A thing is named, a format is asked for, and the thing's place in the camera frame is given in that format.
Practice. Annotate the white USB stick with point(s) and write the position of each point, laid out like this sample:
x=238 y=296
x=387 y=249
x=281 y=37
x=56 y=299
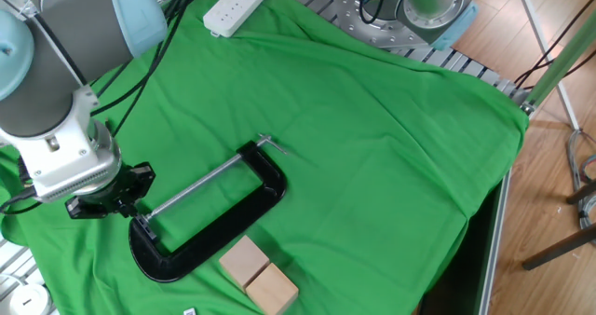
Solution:
x=190 y=311

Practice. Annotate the white wrist mounting bracket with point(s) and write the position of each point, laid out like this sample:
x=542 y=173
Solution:
x=60 y=161

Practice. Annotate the large black C-clamp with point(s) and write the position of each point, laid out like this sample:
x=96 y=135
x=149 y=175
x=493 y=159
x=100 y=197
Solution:
x=209 y=240

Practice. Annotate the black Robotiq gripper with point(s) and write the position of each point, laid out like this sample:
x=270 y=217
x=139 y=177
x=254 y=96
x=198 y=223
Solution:
x=112 y=194

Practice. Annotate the dark brown furniture leg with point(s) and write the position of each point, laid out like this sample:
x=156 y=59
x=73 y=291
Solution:
x=582 y=191
x=559 y=248

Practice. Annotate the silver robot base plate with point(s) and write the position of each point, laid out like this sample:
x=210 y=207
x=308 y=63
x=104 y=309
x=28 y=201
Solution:
x=372 y=28

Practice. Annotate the green frame post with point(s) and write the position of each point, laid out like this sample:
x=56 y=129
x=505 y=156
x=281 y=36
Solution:
x=559 y=65

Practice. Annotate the white round puck device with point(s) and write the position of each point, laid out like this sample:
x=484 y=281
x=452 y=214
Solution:
x=28 y=301

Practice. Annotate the green cloth table cover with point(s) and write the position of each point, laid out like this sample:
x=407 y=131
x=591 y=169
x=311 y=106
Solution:
x=372 y=142

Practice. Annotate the pale diagonal support rod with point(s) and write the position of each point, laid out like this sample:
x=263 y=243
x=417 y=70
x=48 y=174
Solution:
x=545 y=45

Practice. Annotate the light wooden block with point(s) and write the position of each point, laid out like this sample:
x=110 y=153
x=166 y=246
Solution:
x=272 y=291
x=242 y=261

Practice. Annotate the white power strip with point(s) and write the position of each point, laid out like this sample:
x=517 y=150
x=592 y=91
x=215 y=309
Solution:
x=237 y=5

